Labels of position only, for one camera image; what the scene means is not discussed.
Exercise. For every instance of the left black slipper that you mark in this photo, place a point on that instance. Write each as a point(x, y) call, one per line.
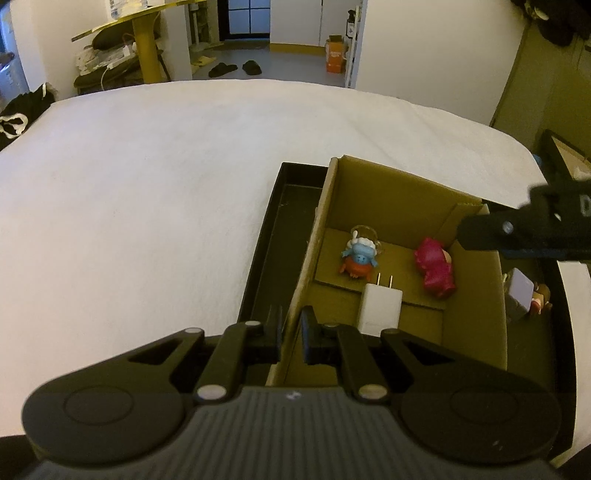
point(221, 69)

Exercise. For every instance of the black slipper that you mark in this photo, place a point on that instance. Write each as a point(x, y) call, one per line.
point(221, 69)
point(251, 68)

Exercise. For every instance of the blue red figurine toy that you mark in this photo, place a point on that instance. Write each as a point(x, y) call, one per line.
point(360, 257)

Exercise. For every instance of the black tray with paper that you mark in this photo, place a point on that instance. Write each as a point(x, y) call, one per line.
point(561, 161)

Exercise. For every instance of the black shallow tray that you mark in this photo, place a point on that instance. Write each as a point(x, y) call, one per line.
point(540, 347)

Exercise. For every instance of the white kitchen cabinet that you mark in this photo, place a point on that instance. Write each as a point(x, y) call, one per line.
point(303, 26)

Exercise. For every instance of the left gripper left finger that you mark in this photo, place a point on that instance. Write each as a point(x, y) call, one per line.
point(242, 345)

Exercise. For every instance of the round yellow side table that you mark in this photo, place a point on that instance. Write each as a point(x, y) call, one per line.
point(142, 22)

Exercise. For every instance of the pink figurine toy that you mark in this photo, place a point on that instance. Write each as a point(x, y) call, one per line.
point(435, 265)

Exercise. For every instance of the black white mask garment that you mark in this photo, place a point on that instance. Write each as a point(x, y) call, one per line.
point(21, 112)

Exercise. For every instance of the purple cube toy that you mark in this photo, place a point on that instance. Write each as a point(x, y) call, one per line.
point(518, 294)

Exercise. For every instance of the right black slipper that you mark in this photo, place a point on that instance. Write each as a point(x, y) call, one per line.
point(251, 68)

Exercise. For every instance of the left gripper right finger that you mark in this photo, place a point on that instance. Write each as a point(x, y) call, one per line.
point(343, 347)

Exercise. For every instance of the brown haired doll figurine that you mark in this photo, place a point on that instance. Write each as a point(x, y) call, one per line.
point(541, 299)

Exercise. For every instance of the white wall charger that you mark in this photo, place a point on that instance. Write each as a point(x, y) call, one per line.
point(380, 308)

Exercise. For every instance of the brown cardboard box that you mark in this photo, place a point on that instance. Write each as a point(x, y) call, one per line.
point(401, 210)

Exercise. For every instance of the orange cardboard box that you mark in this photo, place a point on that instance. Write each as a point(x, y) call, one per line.
point(335, 49)

